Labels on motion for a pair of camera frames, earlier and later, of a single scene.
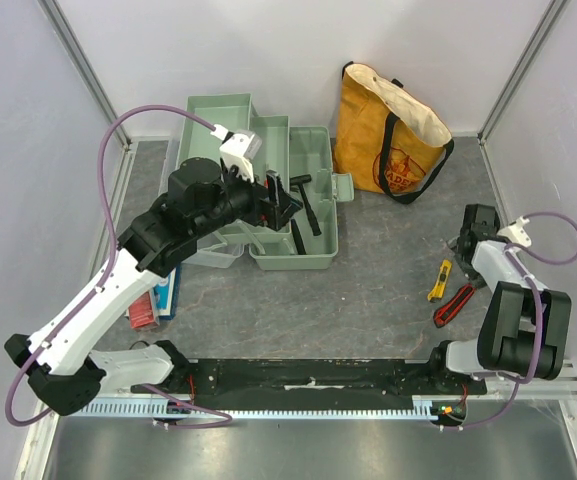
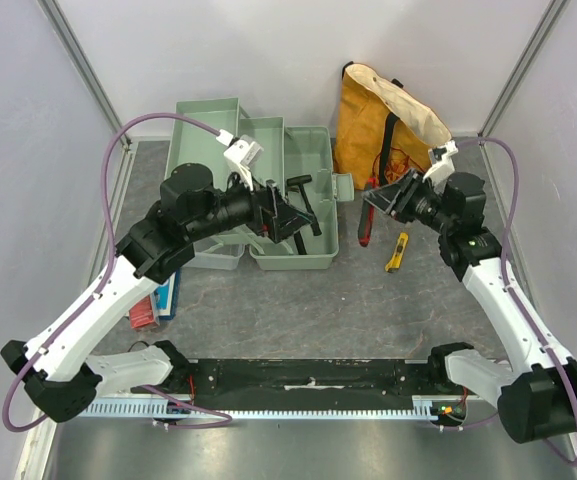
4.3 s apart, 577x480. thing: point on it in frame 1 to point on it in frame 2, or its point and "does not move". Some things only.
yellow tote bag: [387, 141] does not move
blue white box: [164, 298] does not move
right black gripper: [466, 258] to [409, 196]
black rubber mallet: [299, 180] does not move
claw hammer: [297, 239] does not move
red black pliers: [451, 308] to [367, 216]
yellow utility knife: [438, 290] to [394, 263]
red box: [142, 312] does not move
